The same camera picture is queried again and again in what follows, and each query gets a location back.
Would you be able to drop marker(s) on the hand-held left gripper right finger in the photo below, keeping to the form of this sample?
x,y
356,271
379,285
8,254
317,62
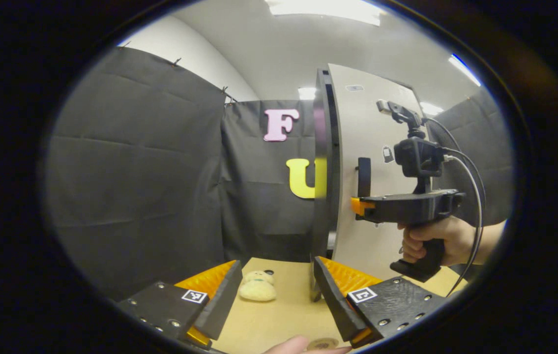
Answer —
x,y
335,300

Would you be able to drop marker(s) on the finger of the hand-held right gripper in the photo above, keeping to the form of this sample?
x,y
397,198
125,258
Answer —
x,y
360,206

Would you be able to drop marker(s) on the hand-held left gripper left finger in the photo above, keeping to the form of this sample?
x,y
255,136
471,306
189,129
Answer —
x,y
220,300

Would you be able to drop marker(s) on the grey cabinet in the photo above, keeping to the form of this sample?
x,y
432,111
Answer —
x,y
319,221

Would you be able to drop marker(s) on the brown round coaster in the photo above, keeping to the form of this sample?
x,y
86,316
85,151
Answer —
x,y
325,342

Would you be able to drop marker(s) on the beige cabinet door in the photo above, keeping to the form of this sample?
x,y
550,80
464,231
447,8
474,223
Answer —
x,y
357,128

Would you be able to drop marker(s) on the cream plush toy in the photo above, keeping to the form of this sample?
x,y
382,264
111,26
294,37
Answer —
x,y
257,289

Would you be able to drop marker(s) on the ceiling light panel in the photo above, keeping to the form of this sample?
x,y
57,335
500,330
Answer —
x,y
431,108
328,10
307,93
464,70

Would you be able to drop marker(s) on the black backdrop cloth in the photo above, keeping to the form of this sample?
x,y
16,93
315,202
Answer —
x,y
136,172

